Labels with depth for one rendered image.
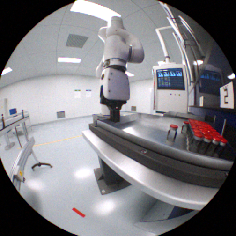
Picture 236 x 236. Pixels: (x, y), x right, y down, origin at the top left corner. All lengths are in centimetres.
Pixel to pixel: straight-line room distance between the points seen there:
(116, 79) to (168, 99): 91
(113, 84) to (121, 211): 103
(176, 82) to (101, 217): 173
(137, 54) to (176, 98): 85
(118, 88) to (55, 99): 493
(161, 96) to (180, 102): 29
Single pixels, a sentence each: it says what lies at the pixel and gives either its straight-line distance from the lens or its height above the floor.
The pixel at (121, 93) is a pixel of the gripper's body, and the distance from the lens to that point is 23.
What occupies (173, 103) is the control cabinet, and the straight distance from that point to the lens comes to 106.
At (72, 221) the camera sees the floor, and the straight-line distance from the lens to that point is 107.
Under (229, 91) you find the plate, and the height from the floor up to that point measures 103.
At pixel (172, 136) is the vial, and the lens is 17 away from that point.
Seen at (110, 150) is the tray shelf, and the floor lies 88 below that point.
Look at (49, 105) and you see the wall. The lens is 512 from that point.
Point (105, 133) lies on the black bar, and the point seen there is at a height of 90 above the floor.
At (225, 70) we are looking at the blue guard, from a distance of 29.
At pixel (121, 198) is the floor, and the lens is 101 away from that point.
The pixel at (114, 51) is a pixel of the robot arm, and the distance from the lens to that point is 27.
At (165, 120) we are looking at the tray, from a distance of 37.
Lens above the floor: 97
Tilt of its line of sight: 12 degrees down
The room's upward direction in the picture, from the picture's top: straight up
